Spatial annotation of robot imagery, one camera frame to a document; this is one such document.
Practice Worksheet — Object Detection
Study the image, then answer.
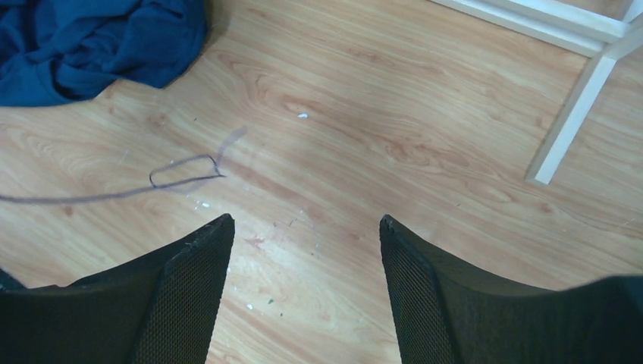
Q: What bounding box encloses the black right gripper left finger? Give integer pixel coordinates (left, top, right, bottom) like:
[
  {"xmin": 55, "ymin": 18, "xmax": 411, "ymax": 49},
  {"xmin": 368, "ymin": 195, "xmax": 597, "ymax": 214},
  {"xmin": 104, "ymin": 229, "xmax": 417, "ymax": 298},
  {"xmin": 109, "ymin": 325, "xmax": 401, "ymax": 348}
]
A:
[{"xmin": 1, "ymin": 214, "xmax": 235, "ymax": 363}]

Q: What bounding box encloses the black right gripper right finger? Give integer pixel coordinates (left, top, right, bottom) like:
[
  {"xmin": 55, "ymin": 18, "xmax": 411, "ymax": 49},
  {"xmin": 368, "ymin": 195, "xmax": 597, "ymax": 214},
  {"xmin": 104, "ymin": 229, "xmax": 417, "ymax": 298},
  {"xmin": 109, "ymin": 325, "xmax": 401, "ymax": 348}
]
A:
[{"xmin": 379, "ymin": 215, "xmax": 642, "ymax": 363}]

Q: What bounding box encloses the thin purple wire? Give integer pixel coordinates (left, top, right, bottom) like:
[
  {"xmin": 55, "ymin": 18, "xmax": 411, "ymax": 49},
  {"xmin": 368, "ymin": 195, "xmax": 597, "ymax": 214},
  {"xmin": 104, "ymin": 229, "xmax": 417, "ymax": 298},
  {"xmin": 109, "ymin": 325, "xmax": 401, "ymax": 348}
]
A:
[{"xmin": 0, "ymin": 125, "xmax": 249, "ymax": 205}]

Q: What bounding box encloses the blue crumpled cloth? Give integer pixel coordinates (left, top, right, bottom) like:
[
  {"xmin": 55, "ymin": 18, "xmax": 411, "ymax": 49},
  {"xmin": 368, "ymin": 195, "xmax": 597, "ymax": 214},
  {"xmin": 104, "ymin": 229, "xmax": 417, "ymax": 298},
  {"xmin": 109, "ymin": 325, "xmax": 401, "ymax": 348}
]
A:
[{"xmin": 1, "ymin": 0, "xmax": 208, "ymax": 107}]

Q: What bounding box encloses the wooden clothes rack frame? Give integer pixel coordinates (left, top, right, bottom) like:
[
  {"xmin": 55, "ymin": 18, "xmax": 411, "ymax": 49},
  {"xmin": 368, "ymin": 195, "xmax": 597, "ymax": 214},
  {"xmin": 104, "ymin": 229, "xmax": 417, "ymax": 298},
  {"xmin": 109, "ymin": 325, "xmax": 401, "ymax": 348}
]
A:
[{"xmin": 427, "ymin": 0, "xmax": 643, "ymax": 186}]

